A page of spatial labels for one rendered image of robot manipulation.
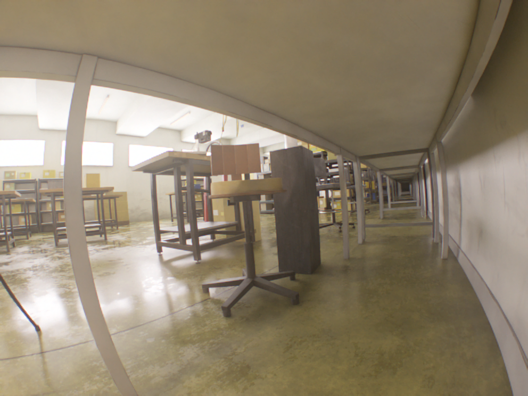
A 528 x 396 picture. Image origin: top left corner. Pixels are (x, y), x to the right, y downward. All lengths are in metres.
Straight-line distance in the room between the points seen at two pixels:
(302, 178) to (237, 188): 0.54
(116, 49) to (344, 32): 0.50
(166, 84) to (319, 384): 0.91
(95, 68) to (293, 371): 0.95
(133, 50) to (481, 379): 1.20
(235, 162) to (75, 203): 1.16
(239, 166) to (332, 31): 1.12
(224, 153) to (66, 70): 1.14
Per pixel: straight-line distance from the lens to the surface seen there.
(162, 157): 1.91
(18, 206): 8.90
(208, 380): 0.75
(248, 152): 1.47
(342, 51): 0.61
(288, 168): 1.46
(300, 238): 1.45
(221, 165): 1.43
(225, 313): 1.05
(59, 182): 4.57
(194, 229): 1.93
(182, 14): 0.47
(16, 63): 0.59
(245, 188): 1.01
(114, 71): 0.58
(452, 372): 0.78
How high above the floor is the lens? 0.53
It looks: level
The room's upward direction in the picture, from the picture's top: 5 degrees counter-clockwise
